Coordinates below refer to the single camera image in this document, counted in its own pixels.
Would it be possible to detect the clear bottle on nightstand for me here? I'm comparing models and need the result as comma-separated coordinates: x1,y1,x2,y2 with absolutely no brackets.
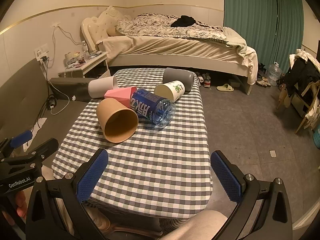
81,41,90,61

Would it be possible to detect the checkered tablecloth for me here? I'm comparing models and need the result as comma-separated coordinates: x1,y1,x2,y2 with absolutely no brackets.
52,80,212,219

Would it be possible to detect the pink box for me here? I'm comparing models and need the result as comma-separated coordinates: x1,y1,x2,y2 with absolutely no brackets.
104,86,137,108

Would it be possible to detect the black garment on bed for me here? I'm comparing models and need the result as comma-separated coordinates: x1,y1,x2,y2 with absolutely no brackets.
171,15,196,28

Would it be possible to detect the brown paper cup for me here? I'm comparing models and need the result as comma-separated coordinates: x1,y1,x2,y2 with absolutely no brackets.
96,98,138,144

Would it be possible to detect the bed with beige sheet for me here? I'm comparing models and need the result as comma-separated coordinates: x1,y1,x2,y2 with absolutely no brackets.
81,7,258,94

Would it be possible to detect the pair of sneakers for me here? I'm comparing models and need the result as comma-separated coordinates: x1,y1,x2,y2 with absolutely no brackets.
195,72,211,88

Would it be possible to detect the grey cylinder cup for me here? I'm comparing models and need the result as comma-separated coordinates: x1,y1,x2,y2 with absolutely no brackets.
163,68,194,92

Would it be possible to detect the green slipper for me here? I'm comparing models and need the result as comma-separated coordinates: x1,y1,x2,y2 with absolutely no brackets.
216,83,234,92

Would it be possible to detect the large clear water jug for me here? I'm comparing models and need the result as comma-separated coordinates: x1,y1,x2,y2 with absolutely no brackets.
267,62,281,86

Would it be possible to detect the white cylinder cup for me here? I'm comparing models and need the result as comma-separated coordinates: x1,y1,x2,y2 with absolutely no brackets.
88,76,118,99

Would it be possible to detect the white nightstand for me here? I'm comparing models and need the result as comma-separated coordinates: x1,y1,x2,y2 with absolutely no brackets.
58,52,111,78

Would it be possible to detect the white charging cable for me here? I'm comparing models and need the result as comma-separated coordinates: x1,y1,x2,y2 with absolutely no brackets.
47,24,83,116

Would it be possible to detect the blue plastic water bottle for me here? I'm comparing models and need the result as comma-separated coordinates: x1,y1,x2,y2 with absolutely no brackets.
130,89,176,128

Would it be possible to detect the wooden chair with clothes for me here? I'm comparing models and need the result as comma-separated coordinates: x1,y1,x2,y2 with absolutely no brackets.
278,49,319,132

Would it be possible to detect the green curtain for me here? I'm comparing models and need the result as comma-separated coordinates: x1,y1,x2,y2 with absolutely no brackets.
223,0,304,73

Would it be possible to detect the person's left hand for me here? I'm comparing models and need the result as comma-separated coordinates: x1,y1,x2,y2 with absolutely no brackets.
0,191,28,227

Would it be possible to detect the white card on floor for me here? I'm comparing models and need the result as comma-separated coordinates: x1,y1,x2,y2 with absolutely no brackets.
270,150,277,158

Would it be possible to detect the wall power strip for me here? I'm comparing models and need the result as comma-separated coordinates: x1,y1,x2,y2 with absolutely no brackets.
34,43,49,61

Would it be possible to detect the white floral paper cup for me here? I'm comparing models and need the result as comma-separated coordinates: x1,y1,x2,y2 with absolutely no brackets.
154,80,185,102

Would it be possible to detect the patterned quilt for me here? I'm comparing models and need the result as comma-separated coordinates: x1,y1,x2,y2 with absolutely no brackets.
116,13,227,43

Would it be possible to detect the grey sofa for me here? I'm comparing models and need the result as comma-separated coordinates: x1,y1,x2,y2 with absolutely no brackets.
1,60,91,148

